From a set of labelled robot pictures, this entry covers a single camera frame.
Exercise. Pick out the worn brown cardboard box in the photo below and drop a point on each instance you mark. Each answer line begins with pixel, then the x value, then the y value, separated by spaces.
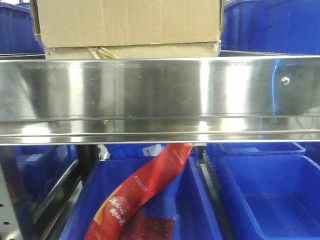
pixel 131 29

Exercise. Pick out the blue plastic bin center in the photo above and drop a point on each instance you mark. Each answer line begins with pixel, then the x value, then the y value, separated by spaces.
pixel 184 200

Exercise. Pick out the blue plastic bin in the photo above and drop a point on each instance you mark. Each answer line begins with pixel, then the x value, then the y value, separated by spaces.
pixel 268 190
pixel 184 200

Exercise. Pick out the red snack bag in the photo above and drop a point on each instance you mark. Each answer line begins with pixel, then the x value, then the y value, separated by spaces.
pixel 113 214

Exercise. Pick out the blue bin lower left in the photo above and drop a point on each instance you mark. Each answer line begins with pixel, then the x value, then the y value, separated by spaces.
pixel 41 166

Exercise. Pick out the blue plastic bin right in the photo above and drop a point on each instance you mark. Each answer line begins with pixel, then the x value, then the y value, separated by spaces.
pixel 268 190

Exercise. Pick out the blue bin upper right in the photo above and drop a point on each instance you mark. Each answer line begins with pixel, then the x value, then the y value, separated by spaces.
pixel 272 26

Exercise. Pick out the blue bin upper left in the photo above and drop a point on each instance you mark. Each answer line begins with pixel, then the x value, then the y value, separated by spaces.
pixel 16 30

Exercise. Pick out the stainless steel shelf rail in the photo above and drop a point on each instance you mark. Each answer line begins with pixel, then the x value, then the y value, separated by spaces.
pixel 175 100

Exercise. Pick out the perforated steel shelf post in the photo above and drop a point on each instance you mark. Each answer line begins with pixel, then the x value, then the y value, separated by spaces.
pixel 15 216

